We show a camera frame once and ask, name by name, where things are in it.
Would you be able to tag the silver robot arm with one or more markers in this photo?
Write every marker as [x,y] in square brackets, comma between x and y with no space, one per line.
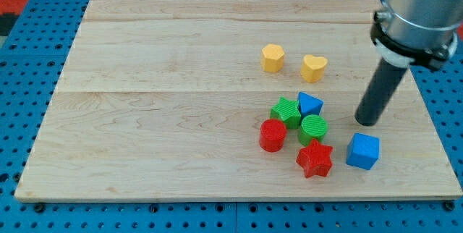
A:
[417,32]

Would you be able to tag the yellow hexagon block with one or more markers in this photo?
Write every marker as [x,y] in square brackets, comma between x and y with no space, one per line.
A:
[272,58]

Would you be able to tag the blue triangle block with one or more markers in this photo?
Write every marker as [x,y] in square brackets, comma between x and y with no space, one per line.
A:
[309,105]

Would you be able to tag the red cylinder block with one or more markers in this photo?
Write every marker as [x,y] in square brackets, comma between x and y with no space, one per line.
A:
[272,135]

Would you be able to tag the green star block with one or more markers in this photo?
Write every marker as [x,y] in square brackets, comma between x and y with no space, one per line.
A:
[288,112]

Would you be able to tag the wooden board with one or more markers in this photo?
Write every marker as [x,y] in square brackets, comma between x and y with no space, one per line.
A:
[162,101]

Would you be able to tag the green cylinder block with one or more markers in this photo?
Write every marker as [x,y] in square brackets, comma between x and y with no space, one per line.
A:
[312,127]

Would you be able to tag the yellow heart block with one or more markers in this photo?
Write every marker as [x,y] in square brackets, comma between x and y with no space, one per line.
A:
[313,68]

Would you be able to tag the red star block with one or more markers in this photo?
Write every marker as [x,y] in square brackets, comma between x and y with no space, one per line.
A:
[315,159]

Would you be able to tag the blue cube block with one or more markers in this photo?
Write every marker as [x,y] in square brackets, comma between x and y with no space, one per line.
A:
[363,151]

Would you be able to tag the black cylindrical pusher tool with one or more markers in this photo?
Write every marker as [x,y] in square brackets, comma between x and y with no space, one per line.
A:
[381,88]

